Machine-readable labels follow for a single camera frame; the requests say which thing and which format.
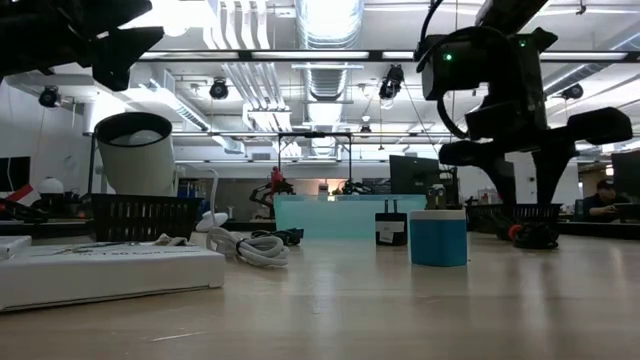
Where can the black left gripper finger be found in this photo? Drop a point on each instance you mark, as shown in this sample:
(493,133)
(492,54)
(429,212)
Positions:
(115,12)
(117,55)

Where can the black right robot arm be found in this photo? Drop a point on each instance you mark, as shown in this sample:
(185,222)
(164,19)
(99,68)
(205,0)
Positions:
(465,70)

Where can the blue and white cylinder box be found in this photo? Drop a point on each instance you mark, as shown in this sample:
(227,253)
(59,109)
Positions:
(438,242)

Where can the silver ventilation duct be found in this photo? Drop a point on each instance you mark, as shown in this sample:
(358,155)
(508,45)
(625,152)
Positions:
(327,30)

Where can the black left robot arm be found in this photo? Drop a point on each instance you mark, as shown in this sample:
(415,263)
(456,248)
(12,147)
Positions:
(30,45)

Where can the person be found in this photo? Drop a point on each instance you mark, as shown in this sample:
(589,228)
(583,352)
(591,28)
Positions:
(600,202)

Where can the black wall charger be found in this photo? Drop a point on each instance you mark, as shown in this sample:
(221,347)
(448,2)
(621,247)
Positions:
(391,236)

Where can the black computer monitor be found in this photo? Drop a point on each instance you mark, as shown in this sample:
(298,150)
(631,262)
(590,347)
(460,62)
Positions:
(412,175)
(627,175)
(14,174)

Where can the black mesh basket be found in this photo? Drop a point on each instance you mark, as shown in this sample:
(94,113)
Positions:
(145,217)
(530,212)

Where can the white dome object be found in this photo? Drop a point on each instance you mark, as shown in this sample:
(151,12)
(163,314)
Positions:
(50,186)

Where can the small white flat box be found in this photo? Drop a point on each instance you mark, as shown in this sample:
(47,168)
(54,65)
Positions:
(12,246)

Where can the large white box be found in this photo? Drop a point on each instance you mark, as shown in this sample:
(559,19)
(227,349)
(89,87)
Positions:
(110,272)

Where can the red and black background robot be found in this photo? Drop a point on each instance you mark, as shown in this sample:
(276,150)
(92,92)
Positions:
(275,185)

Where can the black ceiling spotlight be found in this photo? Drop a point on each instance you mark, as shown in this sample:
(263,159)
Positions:
(573,92)
(218,90)
(392,80)
(49,96)

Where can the small device with two lenses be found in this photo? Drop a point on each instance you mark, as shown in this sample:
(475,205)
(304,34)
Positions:
(436,197)

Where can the black aluminium rig frame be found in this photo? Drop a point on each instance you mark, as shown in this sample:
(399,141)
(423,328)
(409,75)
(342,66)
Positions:
(91,165)

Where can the teal translucent plastic bin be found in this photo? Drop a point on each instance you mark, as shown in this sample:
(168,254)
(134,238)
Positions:
(325,217)

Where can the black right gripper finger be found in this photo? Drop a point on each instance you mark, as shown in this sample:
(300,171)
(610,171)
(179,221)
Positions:
(600,125)
(475,152)

